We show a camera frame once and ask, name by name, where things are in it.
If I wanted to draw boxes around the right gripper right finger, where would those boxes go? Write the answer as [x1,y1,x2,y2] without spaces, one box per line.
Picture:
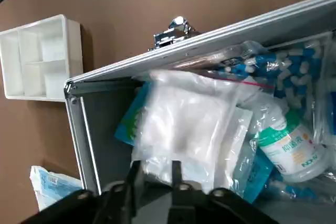
[167,160,276,224]

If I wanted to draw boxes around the clear packet blue print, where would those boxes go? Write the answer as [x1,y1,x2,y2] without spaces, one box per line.
[314,87,336,141]

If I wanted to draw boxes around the white partition tray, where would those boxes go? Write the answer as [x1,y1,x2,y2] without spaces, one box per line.
[0,14,84,102]

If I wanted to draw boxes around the bag of blue-white capsules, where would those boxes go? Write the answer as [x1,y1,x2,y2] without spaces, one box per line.
[244,39,326,109]

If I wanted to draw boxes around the wide blue-white flat packet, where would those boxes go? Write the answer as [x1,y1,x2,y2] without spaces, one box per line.
[29,165,85,211]

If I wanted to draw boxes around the blue cotton ball bag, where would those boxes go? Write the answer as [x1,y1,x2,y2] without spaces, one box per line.
[114,82,272,205]

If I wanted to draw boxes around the aluminium first-aid case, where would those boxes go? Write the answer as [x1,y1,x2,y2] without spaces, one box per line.
[64,0,336,224]

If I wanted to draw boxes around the clear bag blue-white items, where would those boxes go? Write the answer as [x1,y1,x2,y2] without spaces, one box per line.
[267,174,323,204]

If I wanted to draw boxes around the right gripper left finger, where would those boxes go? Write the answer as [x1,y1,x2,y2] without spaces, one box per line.
[20,160,144,224]

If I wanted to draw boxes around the silver gauze packet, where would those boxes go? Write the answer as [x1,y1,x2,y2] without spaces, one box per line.
[131,70,254,193]

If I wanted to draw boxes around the white disinfectant bottle green band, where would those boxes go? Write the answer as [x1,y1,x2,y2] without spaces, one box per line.
[240,90,330,183]

